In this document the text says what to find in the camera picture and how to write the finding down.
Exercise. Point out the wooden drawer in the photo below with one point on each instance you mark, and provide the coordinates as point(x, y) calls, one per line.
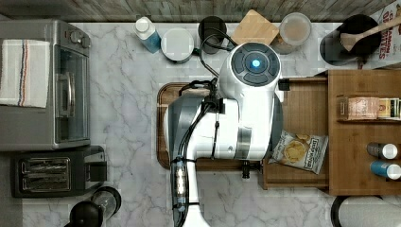
point(305, 111)

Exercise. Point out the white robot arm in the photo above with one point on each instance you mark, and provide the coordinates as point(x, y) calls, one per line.
point(250, 75)

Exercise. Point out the wooden drawer organizer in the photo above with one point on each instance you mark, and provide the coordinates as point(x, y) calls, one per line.
point(349, 162)

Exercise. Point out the wooden cutting board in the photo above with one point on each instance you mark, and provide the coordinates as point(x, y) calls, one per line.
point(196, 125)

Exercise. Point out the green mug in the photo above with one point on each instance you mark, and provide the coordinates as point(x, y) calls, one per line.
point(177, 45)

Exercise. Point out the dark grey cup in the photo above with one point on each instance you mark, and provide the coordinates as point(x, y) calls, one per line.
point(211, 29)

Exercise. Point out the teal canister with wooden lid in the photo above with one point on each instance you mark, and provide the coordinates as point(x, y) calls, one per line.
point(255, 28)

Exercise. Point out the blue bottle with white cap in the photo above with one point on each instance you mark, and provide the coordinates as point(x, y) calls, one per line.
point(146, 31)

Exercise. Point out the bag of chips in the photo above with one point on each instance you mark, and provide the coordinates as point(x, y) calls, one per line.
point(302, 151)

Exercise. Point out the glass jar of granola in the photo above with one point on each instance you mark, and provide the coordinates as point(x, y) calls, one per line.
point(294, 30)

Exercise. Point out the silver toaster oven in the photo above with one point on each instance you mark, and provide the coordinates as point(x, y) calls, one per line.
point(64, 122)

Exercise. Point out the black two-slot toaster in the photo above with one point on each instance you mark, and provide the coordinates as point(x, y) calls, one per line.
point(59, 173)

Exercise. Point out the black utensil holder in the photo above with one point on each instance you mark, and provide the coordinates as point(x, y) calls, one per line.
point(338, 48)

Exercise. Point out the tea bag boxes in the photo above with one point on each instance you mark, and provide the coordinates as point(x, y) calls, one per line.
point(368, 108)

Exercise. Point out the wooden spoon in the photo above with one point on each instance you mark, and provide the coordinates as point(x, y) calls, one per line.
point(356, 38)

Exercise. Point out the paper towel roll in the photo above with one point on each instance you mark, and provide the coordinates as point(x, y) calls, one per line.
point(372, 211)

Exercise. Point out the striped white dish towel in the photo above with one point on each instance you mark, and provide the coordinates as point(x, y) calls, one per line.
point(25, 70)

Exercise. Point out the blue spice shaker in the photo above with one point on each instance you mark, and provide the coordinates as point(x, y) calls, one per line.
point(386, 170)

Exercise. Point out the grey spice shaker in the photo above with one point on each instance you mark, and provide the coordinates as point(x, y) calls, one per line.
point(382, 151)

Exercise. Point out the cereal box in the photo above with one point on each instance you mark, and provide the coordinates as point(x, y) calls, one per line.
point(388, 55)

